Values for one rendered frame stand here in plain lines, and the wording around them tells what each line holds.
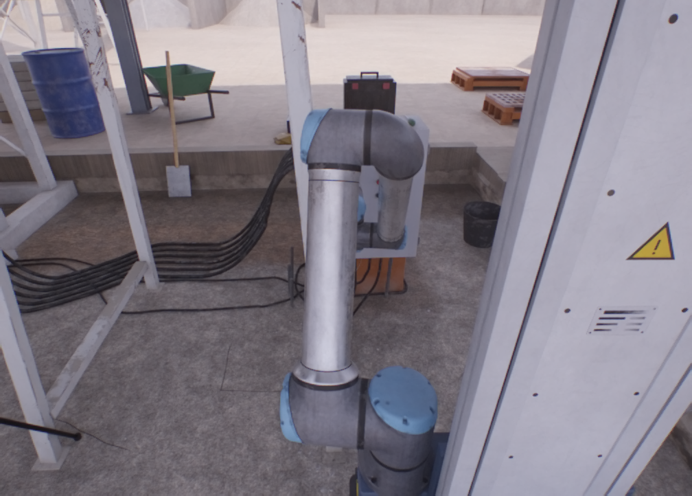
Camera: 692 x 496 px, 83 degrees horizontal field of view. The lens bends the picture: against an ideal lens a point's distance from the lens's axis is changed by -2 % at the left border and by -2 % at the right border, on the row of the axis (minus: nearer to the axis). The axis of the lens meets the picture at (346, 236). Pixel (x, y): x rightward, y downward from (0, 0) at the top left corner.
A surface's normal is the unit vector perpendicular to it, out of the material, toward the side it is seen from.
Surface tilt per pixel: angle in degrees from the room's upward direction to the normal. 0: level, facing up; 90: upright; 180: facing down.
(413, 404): 5
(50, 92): 84
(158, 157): 90
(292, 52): 81
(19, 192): 90
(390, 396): 5
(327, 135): 67
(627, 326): 90
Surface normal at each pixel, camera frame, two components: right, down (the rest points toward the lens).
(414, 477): 0.34, 0.16
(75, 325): 0.00, -0.86
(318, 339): -0.36, 0.07
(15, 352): 0.05, 0.37
